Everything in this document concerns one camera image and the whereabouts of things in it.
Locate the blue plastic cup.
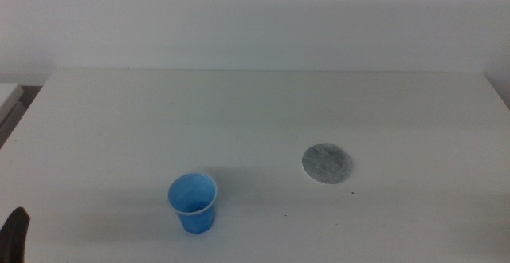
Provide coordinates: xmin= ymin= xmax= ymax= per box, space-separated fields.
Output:
xmin=167 ymin=172 xmax=219 ymax=235

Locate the round grey cup mat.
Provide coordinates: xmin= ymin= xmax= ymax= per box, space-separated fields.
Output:
xmin=301 ymin=143 xmax=354 ymax=186

